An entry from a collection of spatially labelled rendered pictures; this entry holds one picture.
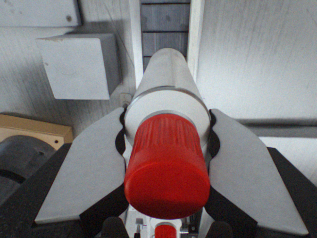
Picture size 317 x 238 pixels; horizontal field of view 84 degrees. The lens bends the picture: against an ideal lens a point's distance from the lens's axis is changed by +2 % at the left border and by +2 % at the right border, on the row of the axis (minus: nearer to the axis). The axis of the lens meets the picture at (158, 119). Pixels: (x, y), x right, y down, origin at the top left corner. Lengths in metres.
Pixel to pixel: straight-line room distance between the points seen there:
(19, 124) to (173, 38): 0.41
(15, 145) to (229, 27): 0.50
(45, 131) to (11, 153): 0.08
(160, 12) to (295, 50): 0.27
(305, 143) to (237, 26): 0.29
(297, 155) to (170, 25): 0.39
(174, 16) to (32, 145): 0.40
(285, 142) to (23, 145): 0.57
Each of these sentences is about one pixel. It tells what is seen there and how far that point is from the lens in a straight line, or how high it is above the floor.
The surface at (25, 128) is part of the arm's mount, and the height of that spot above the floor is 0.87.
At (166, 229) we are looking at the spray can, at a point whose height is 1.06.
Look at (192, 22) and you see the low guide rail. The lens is 0.29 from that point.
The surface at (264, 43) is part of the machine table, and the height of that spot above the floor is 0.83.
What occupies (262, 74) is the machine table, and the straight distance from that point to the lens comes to 0.43.
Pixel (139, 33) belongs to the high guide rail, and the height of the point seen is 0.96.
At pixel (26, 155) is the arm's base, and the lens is 0.49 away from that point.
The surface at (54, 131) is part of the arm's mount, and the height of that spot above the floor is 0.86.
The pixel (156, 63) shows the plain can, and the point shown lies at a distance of 0.16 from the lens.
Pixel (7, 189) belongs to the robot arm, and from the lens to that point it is 0.46.
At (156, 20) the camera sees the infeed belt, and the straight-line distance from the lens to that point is 0.32.
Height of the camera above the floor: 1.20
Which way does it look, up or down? 60 degrees down
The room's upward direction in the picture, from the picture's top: 174 degrees counter-clockwise
